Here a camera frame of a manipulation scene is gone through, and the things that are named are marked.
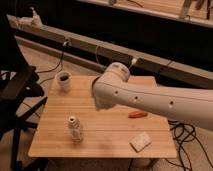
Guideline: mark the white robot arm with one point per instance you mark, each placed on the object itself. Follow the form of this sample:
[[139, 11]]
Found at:
[[193, 106]]

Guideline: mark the white cup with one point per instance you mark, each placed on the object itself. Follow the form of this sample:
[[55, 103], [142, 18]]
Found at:
[[64, 80]]

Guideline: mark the orange carrot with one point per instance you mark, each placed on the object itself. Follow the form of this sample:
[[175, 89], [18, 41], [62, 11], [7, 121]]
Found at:
[[137, 114]]

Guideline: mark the wooden table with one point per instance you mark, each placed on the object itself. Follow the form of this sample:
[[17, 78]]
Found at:
[[106, 134]]

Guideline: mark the white spray bottle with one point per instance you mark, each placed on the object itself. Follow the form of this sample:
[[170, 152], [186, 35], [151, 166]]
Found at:
[[36, 18]]

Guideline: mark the black office chair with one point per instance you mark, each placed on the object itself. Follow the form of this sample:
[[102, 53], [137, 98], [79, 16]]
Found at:
[[18, 80]]

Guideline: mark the long wooden beam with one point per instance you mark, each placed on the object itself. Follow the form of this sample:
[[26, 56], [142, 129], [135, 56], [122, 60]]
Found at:
[[170, 69]]

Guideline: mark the white sponge block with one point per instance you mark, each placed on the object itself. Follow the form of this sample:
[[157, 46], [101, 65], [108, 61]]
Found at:
[[140, 141]]

